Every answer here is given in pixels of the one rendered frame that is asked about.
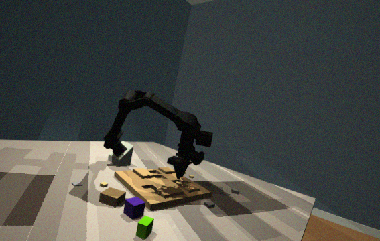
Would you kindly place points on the purple cube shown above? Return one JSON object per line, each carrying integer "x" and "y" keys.
{"x": 134, "y": 207}

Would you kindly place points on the green block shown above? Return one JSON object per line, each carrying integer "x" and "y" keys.
{"x": 144, "y": 227}

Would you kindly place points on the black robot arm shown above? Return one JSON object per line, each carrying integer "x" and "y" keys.
{"x": 185, "y": 121}

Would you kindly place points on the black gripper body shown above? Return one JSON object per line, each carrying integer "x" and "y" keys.
{"x": 180, "y": 160}

